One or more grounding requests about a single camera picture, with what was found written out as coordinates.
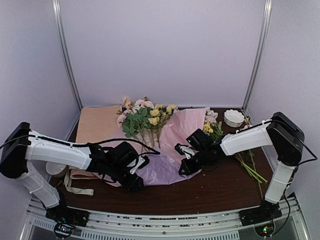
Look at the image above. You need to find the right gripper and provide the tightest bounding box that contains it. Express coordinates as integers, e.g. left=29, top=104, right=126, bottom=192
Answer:
left=179, top=148, right=210, bottom=176

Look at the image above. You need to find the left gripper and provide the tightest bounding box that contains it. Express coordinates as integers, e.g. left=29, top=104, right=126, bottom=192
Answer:
left=107, top=162, right=145, bottom=193

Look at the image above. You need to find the purple pink wrapping paper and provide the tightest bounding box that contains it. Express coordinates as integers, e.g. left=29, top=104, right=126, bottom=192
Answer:
left=96, top=105, right=206, bottom=186

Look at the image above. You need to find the yellow rose stem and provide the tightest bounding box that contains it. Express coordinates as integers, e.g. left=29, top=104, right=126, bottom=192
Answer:
left=148, top=103, right=178, bottom=148

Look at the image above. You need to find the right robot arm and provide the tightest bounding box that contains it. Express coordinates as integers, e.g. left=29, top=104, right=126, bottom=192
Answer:
left=174, top=111, right=305, bottom=221

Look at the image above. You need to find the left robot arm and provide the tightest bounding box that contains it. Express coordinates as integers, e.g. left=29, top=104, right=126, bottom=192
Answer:
left=0, top=122, right=147, bottom=222

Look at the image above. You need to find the small yellow flower spray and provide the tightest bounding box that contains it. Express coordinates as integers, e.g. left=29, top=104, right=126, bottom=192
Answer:
left=202, top=120, right=268, bottom=184

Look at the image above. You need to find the white fluted dish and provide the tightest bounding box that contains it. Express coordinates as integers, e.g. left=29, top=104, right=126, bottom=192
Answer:
left=223, top=109, right=245, bottom=128

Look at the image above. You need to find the beige ribbon strip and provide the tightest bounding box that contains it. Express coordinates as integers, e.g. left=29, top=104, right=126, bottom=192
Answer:
left=63, top=171, right=94, bottom=196

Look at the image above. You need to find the beige wrapping paper stack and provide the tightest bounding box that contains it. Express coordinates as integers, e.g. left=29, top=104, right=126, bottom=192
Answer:
left=65, top=104, right=123, bottom=181

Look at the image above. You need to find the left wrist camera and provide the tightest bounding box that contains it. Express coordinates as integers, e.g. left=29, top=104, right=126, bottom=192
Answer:
left=127, top=155, right=150, bottom=175

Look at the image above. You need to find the black sleeved cable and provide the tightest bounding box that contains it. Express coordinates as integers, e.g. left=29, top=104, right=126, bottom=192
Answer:
left=84, top=137, right=161, bottom=155

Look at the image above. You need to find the front aluminium rail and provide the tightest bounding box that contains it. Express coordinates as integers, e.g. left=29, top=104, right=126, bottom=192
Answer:
left=18, top=197, right=310, bottom=240

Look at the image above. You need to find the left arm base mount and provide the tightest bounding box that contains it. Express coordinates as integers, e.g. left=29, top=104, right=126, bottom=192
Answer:
left=45, top=207, right=90, bottom=239

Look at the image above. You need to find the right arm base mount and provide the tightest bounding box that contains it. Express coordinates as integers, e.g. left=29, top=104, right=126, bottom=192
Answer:
left=238, top=206, right=282, bottom=237

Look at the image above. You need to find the left aluminium frame post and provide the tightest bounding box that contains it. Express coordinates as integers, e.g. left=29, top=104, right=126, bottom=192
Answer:
left=52, top=0, right=83, bottom=111

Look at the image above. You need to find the aluminium frame post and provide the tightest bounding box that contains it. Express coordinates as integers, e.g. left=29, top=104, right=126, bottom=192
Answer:
left=242, top=0, right=273, bottom=113
left=52, top=0, right=83, bottom=111

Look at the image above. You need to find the right aluminium frame post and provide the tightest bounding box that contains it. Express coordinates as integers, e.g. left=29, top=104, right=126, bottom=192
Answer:
left=242, top=0, right=273, bottom=113

